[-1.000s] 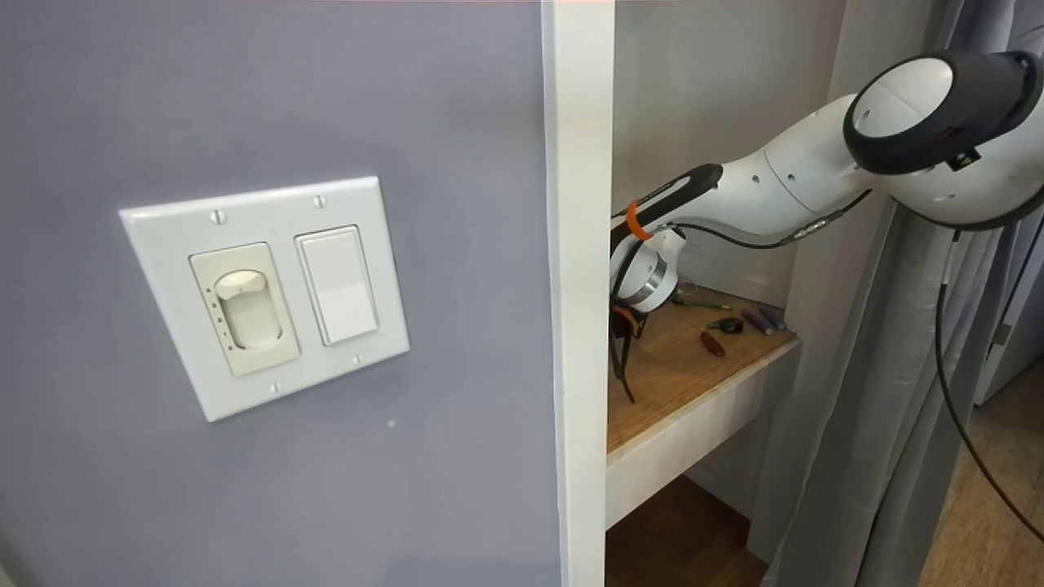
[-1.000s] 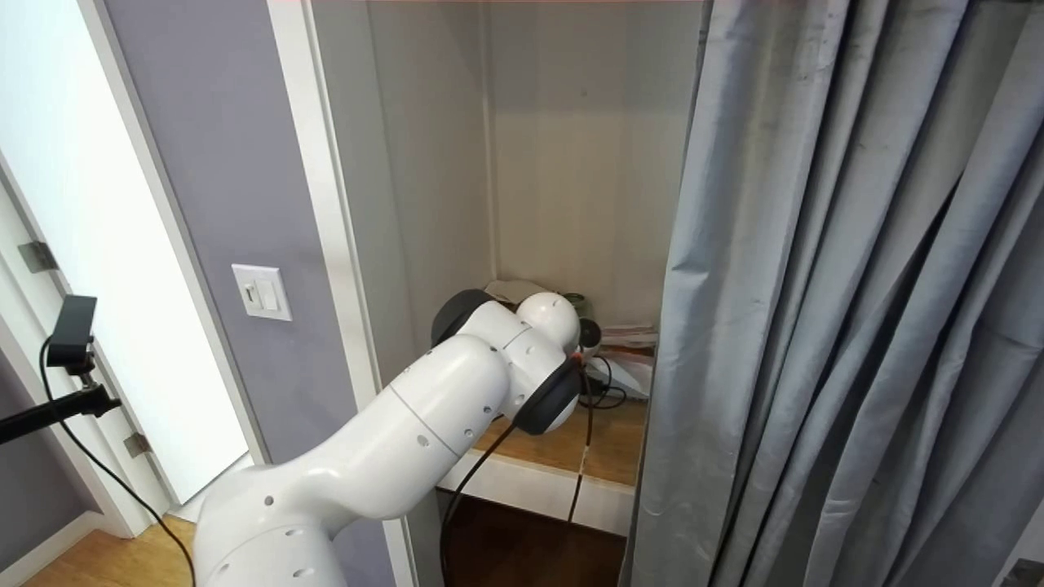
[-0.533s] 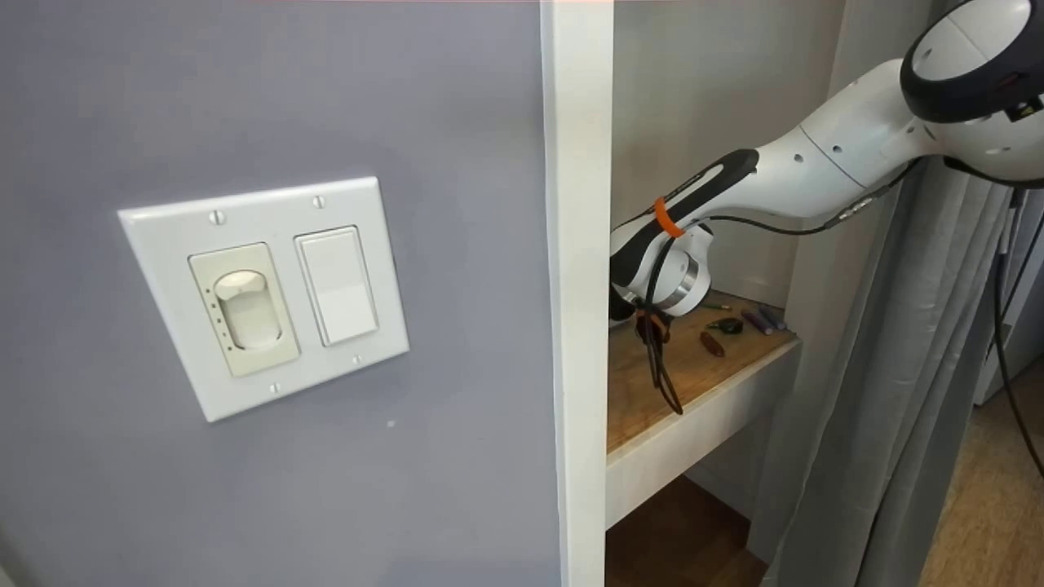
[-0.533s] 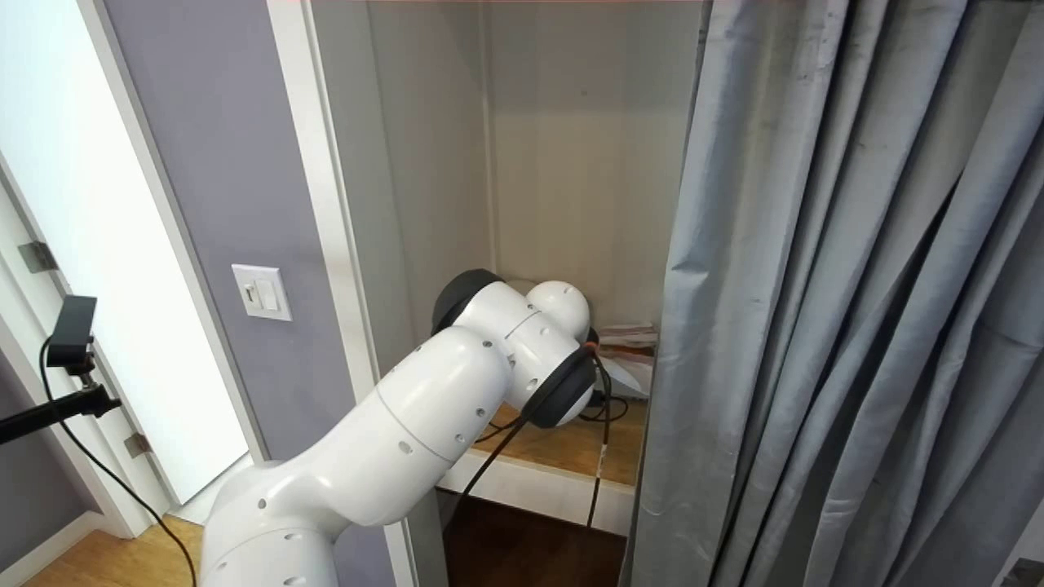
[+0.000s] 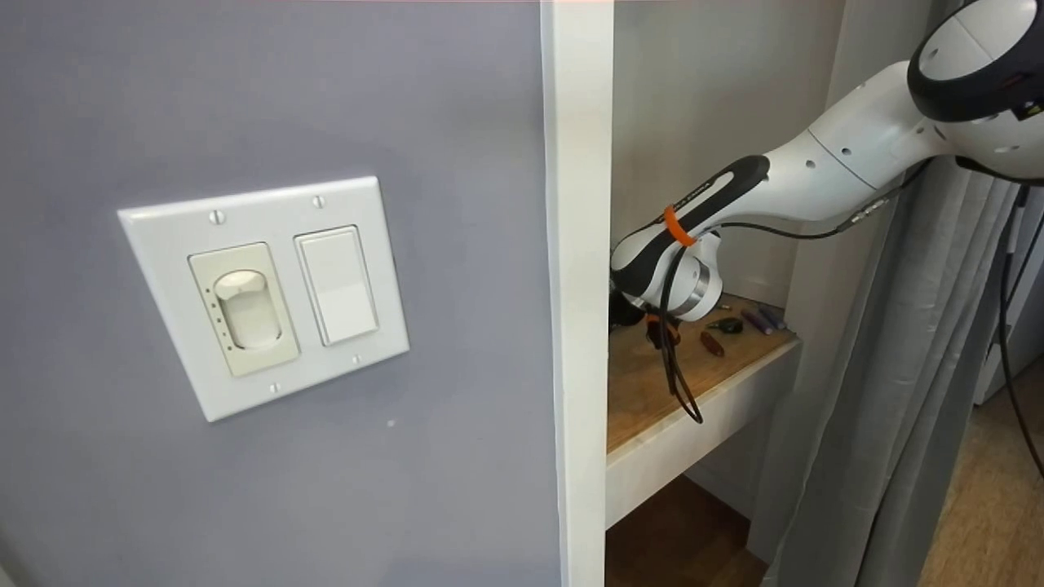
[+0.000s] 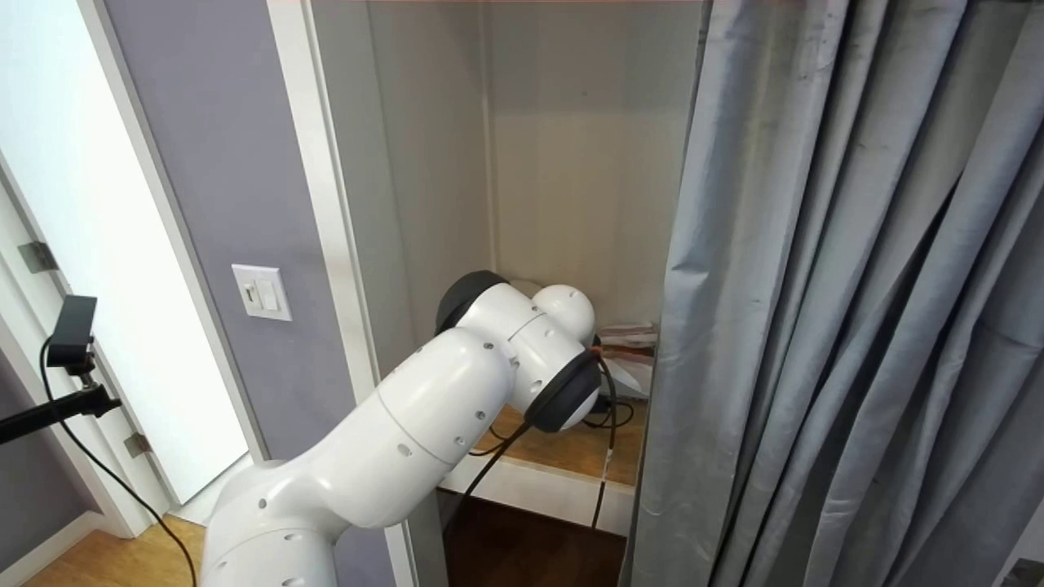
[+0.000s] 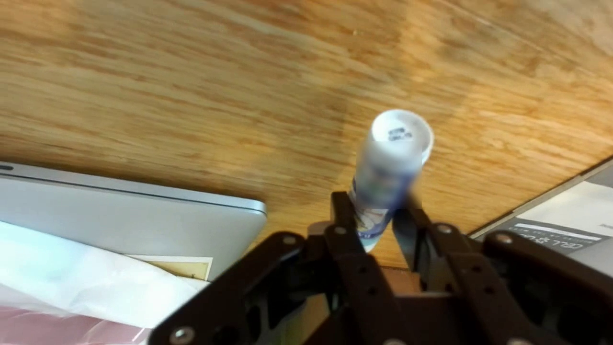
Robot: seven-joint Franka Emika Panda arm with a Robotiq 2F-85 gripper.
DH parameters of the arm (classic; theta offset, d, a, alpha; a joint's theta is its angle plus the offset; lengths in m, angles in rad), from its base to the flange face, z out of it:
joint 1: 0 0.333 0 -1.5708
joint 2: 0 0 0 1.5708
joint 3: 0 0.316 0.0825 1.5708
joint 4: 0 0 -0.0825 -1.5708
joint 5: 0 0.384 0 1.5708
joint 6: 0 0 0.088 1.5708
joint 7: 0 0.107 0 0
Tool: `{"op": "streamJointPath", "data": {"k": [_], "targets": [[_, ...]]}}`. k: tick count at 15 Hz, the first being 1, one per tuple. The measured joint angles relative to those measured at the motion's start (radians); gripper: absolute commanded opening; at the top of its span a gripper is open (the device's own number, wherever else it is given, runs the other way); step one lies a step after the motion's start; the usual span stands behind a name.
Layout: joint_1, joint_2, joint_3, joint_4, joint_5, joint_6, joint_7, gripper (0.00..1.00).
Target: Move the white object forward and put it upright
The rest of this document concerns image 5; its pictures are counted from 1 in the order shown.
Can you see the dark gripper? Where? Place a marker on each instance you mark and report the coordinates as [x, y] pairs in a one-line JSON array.
[[623, 309]]

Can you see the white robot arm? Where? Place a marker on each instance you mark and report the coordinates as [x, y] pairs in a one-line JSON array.
[[851, 165]]

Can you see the wooden shelf with white edge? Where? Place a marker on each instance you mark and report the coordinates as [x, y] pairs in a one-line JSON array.
[[706, 419]]

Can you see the purple pen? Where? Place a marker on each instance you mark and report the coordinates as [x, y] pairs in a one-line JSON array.
[[764, 318]]

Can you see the white door trim post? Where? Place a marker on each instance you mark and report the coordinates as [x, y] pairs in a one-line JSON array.
[[576, 271]]

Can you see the white rocker switch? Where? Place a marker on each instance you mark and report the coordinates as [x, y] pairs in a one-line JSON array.
[[337, 289]]

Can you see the cream dimmer slider switch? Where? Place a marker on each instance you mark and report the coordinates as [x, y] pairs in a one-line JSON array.
[[245, 310]]

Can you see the white light switch plate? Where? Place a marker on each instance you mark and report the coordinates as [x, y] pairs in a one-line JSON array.
[[163, 326]]

